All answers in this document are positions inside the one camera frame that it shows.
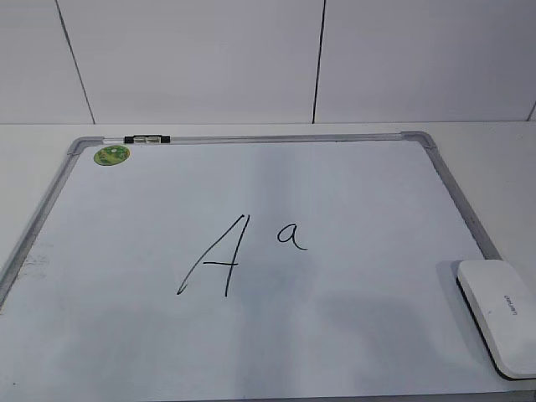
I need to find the white board eraser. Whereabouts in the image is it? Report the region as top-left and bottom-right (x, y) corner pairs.
(456, 260), (535, 380)

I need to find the round green sticker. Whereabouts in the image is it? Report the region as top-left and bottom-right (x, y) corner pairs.
(94, 145), (131, 167)

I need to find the white board with aluminium frame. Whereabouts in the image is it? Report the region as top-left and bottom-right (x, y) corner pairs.
(1, 131), (535, 401)

